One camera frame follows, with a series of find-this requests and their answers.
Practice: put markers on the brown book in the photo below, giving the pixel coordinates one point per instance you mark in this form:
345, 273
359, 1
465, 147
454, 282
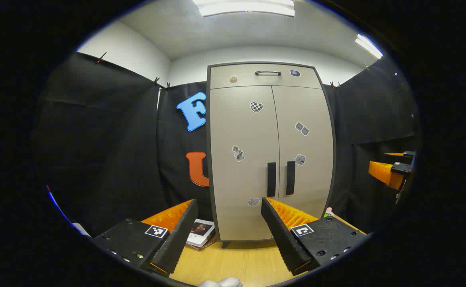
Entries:
207, 246

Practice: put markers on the white portrait cover book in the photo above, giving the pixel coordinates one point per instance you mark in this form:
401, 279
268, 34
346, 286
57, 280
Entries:
200, 231

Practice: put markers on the beige cabinet drawer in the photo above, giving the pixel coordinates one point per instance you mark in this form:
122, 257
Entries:
248, 81

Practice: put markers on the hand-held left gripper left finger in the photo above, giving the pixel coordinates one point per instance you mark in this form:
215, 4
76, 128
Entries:
177, 239

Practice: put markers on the large ceiling light panel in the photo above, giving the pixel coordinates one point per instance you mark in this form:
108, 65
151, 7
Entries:
244, 7

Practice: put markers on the black backdrop cloth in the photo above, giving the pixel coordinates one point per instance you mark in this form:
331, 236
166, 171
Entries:
109, 151

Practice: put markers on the beige double-door shoe cabinet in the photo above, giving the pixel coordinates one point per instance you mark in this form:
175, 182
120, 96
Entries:
208, 159

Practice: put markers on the beige cabinet door grey stickers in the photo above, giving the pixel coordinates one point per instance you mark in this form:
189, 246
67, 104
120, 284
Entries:
312, 179

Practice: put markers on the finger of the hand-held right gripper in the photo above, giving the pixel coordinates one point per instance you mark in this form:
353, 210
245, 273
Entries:
382, 171
409, 154

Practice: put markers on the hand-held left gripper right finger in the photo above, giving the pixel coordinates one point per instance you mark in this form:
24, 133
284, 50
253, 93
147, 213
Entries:
282, 235

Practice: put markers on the small ceiling light panel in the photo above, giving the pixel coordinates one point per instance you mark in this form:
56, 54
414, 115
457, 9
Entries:
369, 46

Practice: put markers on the pink green plush toy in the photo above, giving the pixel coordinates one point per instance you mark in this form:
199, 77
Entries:
328, 212

